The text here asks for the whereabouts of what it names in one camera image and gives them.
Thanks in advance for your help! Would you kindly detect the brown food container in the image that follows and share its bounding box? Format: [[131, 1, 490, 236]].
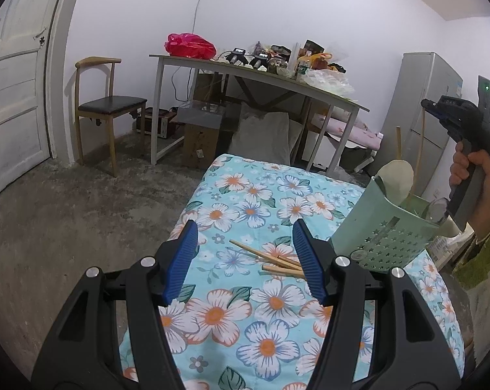
[[269, 45, 290, 68]]

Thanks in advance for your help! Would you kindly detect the tall cardboard box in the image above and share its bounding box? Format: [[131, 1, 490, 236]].
[[193, 71, 226, 104]]

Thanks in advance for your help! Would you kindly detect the pink rolled mat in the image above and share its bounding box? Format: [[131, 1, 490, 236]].
[[310, 111, 383, 150]]

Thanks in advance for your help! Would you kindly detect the white plastic bag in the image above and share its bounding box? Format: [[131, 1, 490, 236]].
[[304, 68, 355, 97]]

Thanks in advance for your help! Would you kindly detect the wooden chopstick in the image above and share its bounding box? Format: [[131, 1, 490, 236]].
[[274, 254, 305, 269], [229, 240, 307, 271]]

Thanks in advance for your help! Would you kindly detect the red plastic bag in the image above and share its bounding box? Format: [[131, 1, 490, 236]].
[[166, 33, 217, 59]]

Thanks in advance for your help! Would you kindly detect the white plastic rice paddle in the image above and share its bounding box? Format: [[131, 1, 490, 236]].
[[378, 160, 415, 208]]

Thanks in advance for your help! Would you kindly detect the person's right forearm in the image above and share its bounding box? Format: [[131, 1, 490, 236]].
[[452, 211, 490, 289]]

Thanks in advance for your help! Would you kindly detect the large metal spoon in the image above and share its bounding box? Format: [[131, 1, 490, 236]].
[[427, 196, 449, 223]]

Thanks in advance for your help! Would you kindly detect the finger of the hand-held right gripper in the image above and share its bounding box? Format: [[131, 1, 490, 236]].
[[421, 98, 444, 121]]

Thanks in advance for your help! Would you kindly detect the wooden chair black seat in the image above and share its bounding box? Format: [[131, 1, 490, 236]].
[[74, 57, 148, 177]]

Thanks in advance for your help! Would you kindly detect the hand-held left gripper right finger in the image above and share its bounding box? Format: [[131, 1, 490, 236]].
[[291, 219, 460, 390]]

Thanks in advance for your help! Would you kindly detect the grey desk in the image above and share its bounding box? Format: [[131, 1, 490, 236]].
[[149, 54, 370, 171]]

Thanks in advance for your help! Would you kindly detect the green plastic utensil holder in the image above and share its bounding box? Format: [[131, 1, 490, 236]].
[[330, 175, 452, 274]]

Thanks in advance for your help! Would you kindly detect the grey refrigerator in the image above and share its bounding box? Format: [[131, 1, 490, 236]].
[[380, 52, 465, 200]]

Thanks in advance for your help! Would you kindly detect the white panel door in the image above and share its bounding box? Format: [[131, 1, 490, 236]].
[[0, 0, 73, 206]]

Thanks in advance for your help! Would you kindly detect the grey storage bin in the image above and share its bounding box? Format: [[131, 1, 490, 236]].
[[175, 103, 226, 128]]

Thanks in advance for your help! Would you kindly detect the blue floral blanket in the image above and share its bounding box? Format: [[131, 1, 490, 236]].
[[119, 153, 467, 390]]

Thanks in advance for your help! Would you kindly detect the white sack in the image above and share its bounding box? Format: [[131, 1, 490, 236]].
[[230, 103, 292, 167]]

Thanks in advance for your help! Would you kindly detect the small cardboard box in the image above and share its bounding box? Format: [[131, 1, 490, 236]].
[[182, 124, 220, 170]]

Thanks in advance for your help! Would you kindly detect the orange plastic bag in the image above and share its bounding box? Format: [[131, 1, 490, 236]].
[[310, 52, 334, 70]]

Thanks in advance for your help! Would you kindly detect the white plastic soup spoon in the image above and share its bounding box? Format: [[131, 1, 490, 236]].
[[439, 213, 465, 237]]

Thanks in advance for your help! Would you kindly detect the black electronic device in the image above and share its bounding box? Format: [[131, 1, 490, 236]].
[[224, 48, 247, 66], [248, 52, 270, 71]]

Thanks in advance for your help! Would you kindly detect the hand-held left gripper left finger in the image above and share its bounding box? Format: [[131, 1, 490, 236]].
[[31, 219, 199, 390]]

